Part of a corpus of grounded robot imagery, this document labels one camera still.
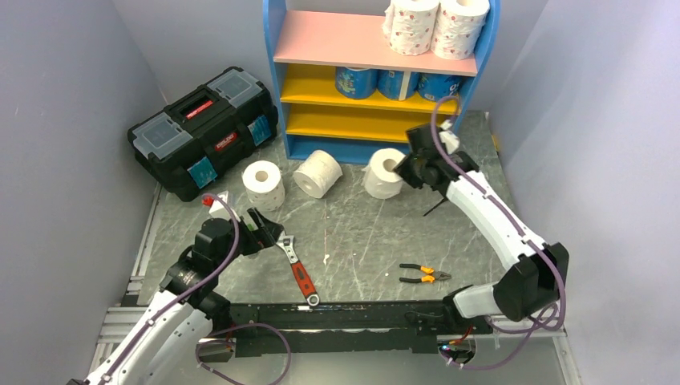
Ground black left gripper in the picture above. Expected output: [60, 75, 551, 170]
[214, 206, 283, 272]

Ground white roll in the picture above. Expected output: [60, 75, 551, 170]
[382, 0, 440, 56]
[293, 150, 342, 199]
[242, 160, 285, 212]
[362, 148, 406, 200]

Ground blue roll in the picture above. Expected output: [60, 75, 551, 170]
[377, 70, 420, 101]
[334, 67, 378, 99]
[417, 73, 463, 102]

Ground pink patterned paper towel roll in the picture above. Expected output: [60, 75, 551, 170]
[430, 0, 491, 60]

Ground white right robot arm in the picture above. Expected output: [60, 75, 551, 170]
[395, 124, 569, 333]

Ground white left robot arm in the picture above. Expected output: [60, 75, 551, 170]
[81, 208, 284, 384]

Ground blue shelf with coloured boards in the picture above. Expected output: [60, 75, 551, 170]
[262, 1, 500, 164]

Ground red adjustable wrench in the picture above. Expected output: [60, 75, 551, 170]
[277, 233, 320, 306]

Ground black plastic toolbox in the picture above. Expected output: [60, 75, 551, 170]
[127, 67, 279, 202]

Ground orange handled screwdriver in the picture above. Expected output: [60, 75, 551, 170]
[423, 197, 448, 217]

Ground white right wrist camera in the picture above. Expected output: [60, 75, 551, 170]
[439, 120, 460, 155]

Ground orange handled pliers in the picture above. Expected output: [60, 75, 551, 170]
[399, 263, 452, 284]

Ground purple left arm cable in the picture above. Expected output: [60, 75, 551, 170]
[98, 192, 293, 385]

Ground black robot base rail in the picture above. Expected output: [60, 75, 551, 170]
[210, 300, 492, 358]

